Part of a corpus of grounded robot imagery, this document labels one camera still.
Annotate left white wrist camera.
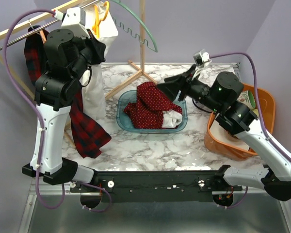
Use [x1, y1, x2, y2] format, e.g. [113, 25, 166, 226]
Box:
[54, 7, 88, 37]

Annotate green wire hanger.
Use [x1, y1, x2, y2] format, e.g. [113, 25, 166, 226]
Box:
[111, 0, 158, 53]

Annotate wooden hanger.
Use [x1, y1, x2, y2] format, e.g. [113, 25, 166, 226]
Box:
[28, 20, 47, 44]

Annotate red plaid shirt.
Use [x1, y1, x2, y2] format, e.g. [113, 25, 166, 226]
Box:
[24, 33, 111, 158]

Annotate floral ceramic mug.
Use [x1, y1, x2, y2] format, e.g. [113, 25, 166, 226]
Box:
[237, 90, 256, 109]

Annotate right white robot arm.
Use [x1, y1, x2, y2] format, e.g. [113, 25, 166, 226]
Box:
[157, 65, 291, 201]

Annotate white square plate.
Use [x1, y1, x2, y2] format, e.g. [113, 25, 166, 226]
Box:
[210, 120, 249, 150]

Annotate cream green mug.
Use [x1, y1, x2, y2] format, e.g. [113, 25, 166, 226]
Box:
[251, 109, 259, 119]

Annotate white shirt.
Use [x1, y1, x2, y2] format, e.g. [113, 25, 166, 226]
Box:
[82, 5, 118, 120]

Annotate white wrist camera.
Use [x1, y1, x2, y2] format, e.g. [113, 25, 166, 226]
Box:
[193, 49, 211, 70]
[54, 7, 88, 37]

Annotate red polka dot skirt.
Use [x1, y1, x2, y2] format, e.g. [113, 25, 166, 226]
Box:
[124, 82, 183, 130]

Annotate blue transparent plastic tray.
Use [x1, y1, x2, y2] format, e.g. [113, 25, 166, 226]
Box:
[116, 90, 188, 134]

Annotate wooden clothes rack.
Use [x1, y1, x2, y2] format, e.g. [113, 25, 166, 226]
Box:
[0, 0, 160, 146]

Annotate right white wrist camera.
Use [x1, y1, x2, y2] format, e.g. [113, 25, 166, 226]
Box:
[193, 49, 211, 70]

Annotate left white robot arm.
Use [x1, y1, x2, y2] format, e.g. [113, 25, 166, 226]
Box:
[22, 29, 106, 192]

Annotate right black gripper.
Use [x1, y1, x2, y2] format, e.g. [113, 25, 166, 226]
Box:
[155, 64, 223, 113]

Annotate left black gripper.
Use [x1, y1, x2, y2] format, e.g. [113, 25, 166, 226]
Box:
[70, 28, 106, 81]

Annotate orange plastic bin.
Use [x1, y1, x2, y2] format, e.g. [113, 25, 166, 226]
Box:
[204, 88, 276, 161]

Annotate yellow plastic hanger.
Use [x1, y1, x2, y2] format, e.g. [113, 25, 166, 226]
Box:
[92, 1, 110, 38]

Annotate black mounting rail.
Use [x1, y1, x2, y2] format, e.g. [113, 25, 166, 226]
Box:
[70, 169, 243, 203]

